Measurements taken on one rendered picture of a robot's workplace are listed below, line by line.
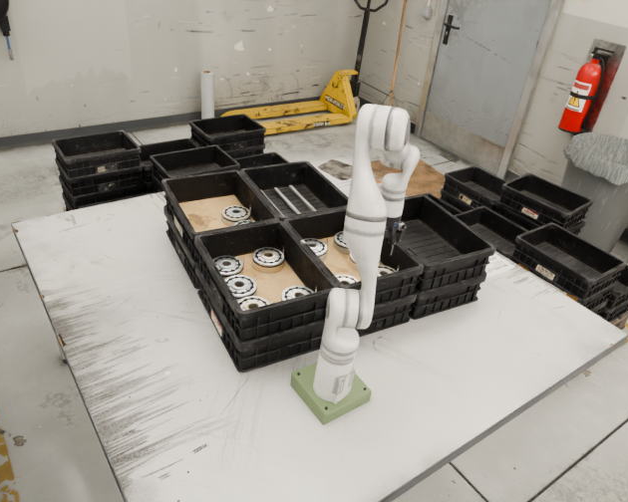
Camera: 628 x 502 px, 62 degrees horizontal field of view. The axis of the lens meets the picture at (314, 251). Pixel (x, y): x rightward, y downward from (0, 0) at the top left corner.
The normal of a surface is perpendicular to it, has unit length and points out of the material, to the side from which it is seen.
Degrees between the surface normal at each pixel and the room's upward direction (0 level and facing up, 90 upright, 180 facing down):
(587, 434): 0
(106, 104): 90
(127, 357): 0
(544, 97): 90
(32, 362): 0
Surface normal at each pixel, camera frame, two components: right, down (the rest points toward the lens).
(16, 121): 0.57, 0.50
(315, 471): 0.09, -0.83
